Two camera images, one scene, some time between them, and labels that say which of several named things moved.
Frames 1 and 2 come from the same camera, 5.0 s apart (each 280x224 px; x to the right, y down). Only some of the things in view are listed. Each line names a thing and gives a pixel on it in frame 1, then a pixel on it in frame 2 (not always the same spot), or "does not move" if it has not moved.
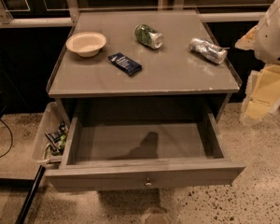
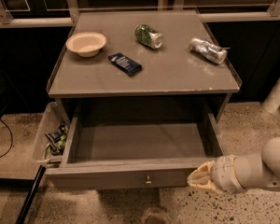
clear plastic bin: (49, 137) does not move
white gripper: (274, 39) → (224, 173)
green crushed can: (148, 35) does not move
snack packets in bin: (58, 139) does not move
